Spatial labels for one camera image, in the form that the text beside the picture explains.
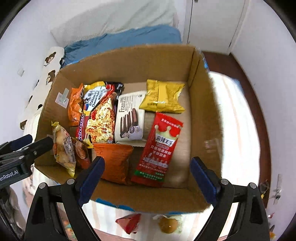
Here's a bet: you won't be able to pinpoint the small red triangular packet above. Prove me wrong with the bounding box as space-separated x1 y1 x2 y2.
115 213 142 235

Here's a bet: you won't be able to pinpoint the wrapped round pastry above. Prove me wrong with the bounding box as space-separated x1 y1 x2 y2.
152 214 183 234

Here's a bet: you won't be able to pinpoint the yellow biscuit snack packet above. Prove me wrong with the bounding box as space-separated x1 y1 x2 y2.
51 121 76 177

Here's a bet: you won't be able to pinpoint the striped white bed sheet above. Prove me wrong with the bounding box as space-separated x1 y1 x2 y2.
21 71 261 241

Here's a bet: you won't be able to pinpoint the beige Franzzi cookie pack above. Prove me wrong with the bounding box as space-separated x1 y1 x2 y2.
114 90 147 147

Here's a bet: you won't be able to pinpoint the white door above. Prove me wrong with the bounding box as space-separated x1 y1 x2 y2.
183 0 250 54

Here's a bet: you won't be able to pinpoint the cheese noodle packet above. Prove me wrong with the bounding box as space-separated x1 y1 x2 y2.
76 81 124 148

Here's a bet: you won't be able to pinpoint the bear print pillow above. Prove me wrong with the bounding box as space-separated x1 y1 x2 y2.
20 46 65 130

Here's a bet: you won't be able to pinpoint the white textured pillow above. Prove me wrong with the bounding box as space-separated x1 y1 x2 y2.
50 1 179 47

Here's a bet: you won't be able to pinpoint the blue blanket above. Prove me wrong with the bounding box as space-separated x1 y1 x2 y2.
63 25 182 67

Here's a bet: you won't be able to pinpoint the yellow snack bag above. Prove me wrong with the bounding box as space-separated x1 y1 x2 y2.
139 79 185 113

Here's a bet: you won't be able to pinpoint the brown small snack packet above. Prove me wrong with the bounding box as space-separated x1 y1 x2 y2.
72 138 91 170

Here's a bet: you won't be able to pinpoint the red spicy snack packet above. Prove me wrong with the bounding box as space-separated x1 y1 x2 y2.
131 113 183 188

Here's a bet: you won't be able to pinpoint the cardboard box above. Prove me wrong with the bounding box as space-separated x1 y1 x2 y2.
36 45 223 214

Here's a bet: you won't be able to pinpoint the orange chip bag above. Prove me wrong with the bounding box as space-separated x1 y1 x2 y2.
93 144 133 185

